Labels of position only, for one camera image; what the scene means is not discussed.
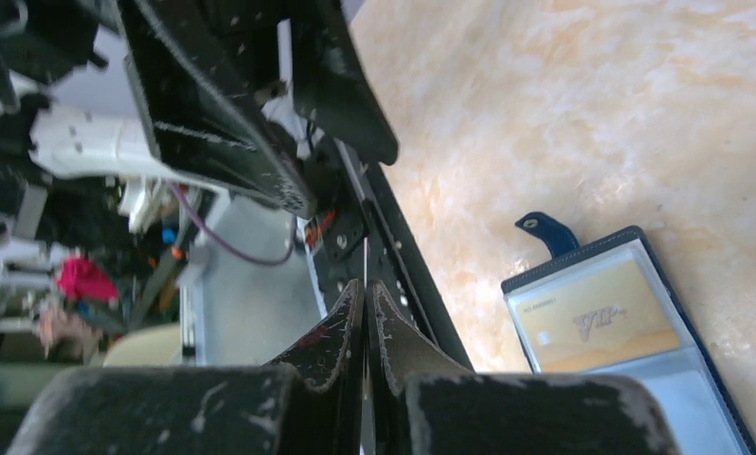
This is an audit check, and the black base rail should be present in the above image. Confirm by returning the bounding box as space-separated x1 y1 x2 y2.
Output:
298 135 473 369

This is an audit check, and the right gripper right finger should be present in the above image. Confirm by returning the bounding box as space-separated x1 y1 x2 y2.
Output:
366 280 679 454

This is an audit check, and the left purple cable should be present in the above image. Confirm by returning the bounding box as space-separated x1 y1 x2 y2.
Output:
167 180 298 268

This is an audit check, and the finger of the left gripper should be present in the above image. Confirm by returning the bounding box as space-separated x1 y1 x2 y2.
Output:
117 1 316 219
287 1 399 165

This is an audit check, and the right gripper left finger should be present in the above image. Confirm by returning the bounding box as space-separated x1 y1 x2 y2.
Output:
9 280 364 454

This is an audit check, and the navy blue card holder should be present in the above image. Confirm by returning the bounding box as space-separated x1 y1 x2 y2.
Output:
501 211 756 454

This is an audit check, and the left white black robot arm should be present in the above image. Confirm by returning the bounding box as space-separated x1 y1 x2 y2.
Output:
0 1 399 227

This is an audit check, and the red white object on floor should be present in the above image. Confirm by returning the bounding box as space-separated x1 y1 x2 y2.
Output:
55 256 119 302

